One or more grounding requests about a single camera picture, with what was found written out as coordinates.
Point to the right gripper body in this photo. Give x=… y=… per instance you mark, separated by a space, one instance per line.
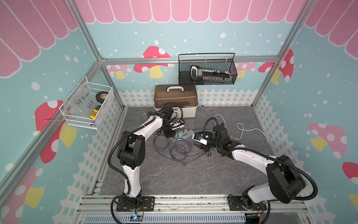
x=204 y=146

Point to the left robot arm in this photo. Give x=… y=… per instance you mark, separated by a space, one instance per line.
x=128 y=153

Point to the pink usb charger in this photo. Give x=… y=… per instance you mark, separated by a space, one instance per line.
x=185 y=131

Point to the grey power strip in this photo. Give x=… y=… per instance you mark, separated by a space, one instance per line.
x=189 y=136

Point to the black wire mesh basket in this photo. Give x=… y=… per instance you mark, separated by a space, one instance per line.
x=214 y=61

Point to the white box brown lid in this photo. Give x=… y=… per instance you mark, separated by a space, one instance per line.
x=184 y=95

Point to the clear wall bin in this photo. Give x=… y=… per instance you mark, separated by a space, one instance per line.
x=79 y=105

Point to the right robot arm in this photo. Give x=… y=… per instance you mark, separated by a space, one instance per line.
x=286 y=182

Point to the black tape roll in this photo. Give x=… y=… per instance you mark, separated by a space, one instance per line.
x=101 y=96

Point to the socket set in basket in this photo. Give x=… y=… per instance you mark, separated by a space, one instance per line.
x=198 y=75

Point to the yellow tool in bin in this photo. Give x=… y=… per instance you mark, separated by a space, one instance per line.
x=95 y=112

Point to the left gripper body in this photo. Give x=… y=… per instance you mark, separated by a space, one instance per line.
x=168 y=131

